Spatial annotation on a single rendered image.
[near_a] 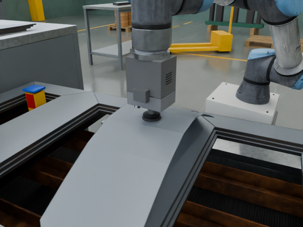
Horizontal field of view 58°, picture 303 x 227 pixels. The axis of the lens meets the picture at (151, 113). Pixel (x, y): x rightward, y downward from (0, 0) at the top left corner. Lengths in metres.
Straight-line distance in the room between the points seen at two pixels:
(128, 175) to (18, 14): 11.06
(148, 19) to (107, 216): 0.35
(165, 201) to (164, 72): 0.27
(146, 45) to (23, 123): 0.58
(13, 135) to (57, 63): 0.70
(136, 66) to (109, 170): 0.21
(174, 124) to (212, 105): 0.69
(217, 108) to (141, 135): 0.74
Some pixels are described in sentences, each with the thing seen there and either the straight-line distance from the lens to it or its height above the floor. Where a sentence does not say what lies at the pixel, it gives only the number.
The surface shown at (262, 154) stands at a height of 0.68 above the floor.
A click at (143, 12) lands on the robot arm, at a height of 1.21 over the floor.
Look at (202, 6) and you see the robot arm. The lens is 0.60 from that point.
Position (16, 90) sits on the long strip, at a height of 0.85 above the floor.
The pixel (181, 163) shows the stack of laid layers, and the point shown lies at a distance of 0.70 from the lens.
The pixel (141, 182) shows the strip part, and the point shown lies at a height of 0.94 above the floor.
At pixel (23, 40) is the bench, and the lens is 1.38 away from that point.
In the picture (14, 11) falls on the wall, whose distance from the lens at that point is 11.37.
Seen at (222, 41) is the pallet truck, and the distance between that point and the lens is 5.71.
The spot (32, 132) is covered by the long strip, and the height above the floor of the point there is 0.85.
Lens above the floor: 1.25
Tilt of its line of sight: 26 degrees down
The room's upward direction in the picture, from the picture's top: straight up
